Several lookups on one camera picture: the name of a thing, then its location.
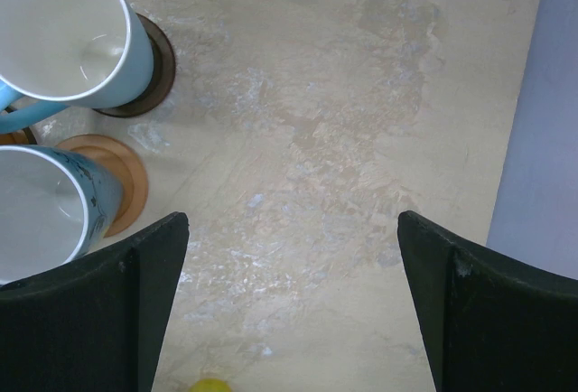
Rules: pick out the light wooden coaster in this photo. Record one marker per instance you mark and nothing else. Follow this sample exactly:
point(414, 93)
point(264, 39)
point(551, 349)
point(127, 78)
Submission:
point(125, 164)
point(20, 137)

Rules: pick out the dark walnut coaster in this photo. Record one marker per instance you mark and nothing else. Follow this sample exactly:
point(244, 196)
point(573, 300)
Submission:
point(161, 81)

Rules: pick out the yellow tape roll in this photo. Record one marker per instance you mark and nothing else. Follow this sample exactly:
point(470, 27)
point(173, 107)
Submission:
point(210, 385)

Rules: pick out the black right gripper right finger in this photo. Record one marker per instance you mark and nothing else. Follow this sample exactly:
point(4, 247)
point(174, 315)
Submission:
point(488, 321)

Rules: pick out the blue mug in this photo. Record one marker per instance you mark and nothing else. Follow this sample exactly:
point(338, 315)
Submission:
point(70, 53)
point(55, 205)

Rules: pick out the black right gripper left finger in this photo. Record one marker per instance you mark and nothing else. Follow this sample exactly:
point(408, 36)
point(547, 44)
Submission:
point(98, 322)

